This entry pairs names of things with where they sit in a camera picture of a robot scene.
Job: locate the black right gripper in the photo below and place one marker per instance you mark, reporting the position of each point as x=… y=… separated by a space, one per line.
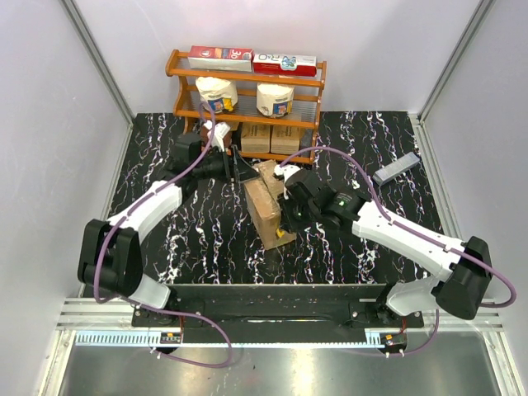
x=288 y=223

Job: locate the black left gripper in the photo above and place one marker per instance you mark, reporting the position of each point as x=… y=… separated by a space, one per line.
x=242 y=170

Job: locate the brown cardboard express box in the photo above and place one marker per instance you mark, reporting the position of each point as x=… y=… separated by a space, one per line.
x=263 y=207

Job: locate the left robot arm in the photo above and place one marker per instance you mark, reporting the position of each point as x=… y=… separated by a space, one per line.
x=111 y=258

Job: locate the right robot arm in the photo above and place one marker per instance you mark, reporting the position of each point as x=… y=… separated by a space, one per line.
x=458 y=271

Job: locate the grey toothpaste box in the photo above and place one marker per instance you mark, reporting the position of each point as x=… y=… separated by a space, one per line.
x=393 y=170

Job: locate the red white toothpaste box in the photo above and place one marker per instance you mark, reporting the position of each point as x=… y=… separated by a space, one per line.
x=285 y=64

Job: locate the red silver toothpaste box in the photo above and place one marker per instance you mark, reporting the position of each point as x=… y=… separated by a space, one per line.
x=221 y=58

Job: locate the middle beige sponge pack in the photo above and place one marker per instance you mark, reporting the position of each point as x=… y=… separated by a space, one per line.
x=255 y=138

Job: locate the beige sponge pack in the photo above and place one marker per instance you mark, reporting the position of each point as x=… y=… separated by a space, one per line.
x=255 y=138
x=285 y=139

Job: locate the brown scouring pad pack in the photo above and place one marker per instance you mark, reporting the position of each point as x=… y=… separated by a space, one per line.
x=233 y=128

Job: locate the right beige sponge pack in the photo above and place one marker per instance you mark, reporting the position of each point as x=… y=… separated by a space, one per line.
x=285 y=139

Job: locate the orange wooden shelf rack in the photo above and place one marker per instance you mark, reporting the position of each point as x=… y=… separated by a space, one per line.
x=305 y=112

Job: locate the right toilet paper roll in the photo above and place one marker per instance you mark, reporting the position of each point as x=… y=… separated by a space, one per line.
x=274 y=100

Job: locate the toilet paper roll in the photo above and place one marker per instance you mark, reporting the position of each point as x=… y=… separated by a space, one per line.
x=274 y=100
x=220 y=94

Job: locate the left toilet paper roll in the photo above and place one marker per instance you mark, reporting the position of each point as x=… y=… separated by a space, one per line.
x=220 y=94

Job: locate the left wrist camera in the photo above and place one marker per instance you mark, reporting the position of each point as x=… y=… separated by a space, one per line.
x=216 y=135

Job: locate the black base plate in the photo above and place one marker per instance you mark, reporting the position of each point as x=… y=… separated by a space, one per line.
x=279 y=315

